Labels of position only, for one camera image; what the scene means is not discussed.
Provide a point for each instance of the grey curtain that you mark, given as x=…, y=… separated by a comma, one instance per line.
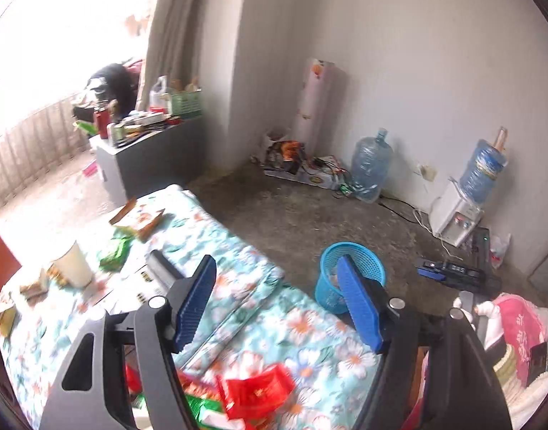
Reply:
x=189, y=22

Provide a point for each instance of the grey cabinet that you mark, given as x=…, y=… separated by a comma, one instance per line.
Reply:
x=153, y=161

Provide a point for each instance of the crumpled clear plastic bag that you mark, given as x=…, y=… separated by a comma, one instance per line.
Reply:
x=499, y=253

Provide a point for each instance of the white plastic jug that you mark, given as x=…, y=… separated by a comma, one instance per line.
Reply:
x=158, y=96

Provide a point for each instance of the green chip bag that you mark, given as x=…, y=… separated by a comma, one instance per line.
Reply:
x=202, y=407

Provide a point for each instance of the pink blanket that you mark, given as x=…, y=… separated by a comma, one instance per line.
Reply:
x=520, y=336

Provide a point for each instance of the green crumpled wrapper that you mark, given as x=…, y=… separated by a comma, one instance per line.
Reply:
x=115, y=253

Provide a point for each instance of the green plastic basket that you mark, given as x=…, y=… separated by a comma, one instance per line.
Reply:
x=186, y=104

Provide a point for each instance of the floral print blanket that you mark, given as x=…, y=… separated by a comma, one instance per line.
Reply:
x=265, y=322

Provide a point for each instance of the small pink plastic item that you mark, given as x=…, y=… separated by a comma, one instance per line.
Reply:
x=90, y=170

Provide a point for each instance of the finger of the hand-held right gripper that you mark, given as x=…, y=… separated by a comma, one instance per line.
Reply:
x=428, y=268

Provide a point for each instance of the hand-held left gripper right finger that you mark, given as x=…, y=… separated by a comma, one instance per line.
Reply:
x=359, y=304

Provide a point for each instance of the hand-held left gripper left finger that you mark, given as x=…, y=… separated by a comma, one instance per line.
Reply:
x=193, y=304

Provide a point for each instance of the white paper cup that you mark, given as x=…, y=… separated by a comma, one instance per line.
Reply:
x=72, y=266

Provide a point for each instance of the empty clear water jug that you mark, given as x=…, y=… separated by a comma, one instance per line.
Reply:
x=370, y=170

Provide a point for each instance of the blue water dispenser bottle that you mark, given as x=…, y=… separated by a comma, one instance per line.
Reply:
x=482, y=170

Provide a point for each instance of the red plastic wrapper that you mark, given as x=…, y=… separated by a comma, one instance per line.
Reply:
x=256, y=389

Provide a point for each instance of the red thermos bottle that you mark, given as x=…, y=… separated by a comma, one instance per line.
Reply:
x=103, y=123

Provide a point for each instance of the orange black tool bag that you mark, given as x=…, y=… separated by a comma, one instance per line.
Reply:
x=285, y=152

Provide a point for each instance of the metal window railing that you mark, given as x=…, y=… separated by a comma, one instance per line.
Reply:
x=32, y=152

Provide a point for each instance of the blue plastic wastebasket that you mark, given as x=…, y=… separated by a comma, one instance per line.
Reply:
x=325, y=291

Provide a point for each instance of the small cardboard box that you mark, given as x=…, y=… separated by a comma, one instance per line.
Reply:
x=32, y=286

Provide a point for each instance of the yellow green packet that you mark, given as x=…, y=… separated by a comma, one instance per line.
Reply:
x=5, y=320

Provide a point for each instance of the white water dispenser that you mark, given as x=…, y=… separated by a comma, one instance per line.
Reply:
x=453, y=215

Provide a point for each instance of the wooden board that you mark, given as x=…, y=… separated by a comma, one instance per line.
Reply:
x=421, y=371

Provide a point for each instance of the white printed roll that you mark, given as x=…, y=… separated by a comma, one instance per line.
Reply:
x=316, y=98

